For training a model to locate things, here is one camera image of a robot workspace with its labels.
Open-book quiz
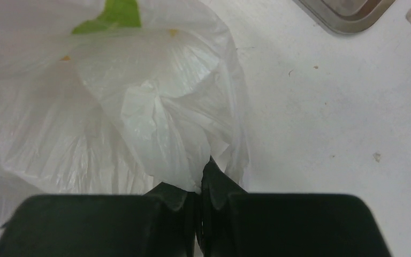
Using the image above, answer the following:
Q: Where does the white plastic grocery bag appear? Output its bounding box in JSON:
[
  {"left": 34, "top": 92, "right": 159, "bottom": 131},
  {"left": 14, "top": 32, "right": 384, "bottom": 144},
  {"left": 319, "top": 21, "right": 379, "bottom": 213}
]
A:
[{"left": 0, "top": 1, "right": 250, "bottom": 236}]

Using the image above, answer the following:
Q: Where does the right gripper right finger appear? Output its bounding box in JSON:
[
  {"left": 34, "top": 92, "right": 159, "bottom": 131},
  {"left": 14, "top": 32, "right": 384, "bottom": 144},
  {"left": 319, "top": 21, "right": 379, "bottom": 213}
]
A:
[{"left": 200, "top": 160, "right": 391, "bottom": 256}]

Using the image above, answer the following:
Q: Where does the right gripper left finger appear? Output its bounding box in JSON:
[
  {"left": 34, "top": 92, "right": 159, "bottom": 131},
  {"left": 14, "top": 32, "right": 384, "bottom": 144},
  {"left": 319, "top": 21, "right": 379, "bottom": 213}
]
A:
[{"left": 0, "top": 183, "right": 195, "bottom": 256}]

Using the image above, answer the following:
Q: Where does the stainless steel tray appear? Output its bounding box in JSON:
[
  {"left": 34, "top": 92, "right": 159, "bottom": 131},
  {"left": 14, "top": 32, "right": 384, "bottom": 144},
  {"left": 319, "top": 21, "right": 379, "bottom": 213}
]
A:
[{"left": 296, "top": 0, "right": 395, "bottom": 35}]

